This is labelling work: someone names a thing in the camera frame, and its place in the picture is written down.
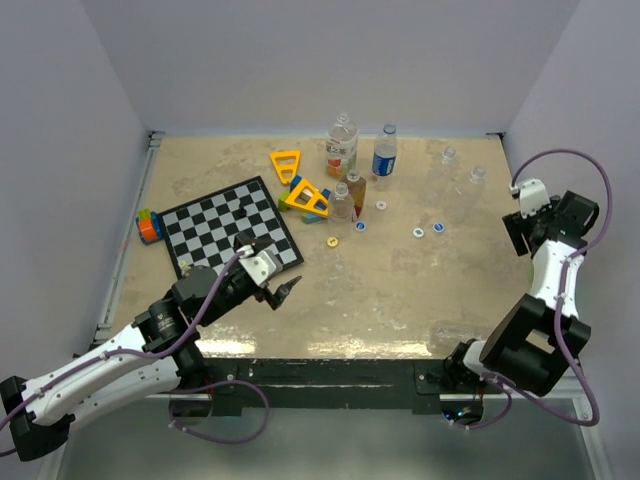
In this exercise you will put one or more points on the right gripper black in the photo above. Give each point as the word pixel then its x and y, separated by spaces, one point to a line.
pixel 518 226

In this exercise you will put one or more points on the yellow triangle frame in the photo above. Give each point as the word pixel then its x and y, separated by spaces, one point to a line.
pixel 286 164
pixel 308 199

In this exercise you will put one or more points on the green toy block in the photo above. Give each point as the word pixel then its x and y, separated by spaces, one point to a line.
pixel 282 202

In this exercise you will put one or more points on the colourful toy block car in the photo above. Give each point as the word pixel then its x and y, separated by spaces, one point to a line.
pixel 149 230

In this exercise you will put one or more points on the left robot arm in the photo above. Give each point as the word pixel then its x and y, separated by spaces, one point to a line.
pixel 156 353

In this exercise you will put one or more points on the clear plastic bottle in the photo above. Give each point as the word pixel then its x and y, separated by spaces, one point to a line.
pixel 465 193
pixel 440 174

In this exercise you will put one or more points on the yellow triangle frame far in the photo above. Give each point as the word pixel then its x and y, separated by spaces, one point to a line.
pixel 286 164

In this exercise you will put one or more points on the black white chessboard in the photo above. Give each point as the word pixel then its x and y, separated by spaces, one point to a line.
pixel 202 231

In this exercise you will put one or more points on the clear empty bottle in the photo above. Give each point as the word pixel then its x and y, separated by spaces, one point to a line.
pixel 341 204

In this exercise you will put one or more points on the light blue toy block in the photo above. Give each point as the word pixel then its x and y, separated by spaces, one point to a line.
pixel 309 218

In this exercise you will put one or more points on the crushed clear bottle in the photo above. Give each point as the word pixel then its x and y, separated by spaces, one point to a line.
pixel 444 336

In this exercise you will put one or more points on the yellow triangle frame near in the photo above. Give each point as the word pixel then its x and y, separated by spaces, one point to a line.
pixel 308 199

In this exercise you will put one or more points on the fruit tea bottle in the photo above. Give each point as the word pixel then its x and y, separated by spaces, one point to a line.
pixel 341 146

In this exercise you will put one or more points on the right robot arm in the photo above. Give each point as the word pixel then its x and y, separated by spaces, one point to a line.
pixel 531 348

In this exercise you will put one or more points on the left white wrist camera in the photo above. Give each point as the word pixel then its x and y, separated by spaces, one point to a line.
pixel 261 266

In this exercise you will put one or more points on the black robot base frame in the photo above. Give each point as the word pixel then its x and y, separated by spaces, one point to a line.
pixel 424 387

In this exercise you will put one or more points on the blue label water bottle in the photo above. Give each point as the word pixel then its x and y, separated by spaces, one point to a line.
pixel 385 151

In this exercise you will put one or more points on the dark blue block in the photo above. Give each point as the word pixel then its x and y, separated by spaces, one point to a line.
pixel 295 181

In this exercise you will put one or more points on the amber tea bottle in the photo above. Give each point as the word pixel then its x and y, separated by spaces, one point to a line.
pixel 357 188

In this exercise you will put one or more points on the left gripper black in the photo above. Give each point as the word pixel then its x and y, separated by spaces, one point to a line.
pixel 275 299

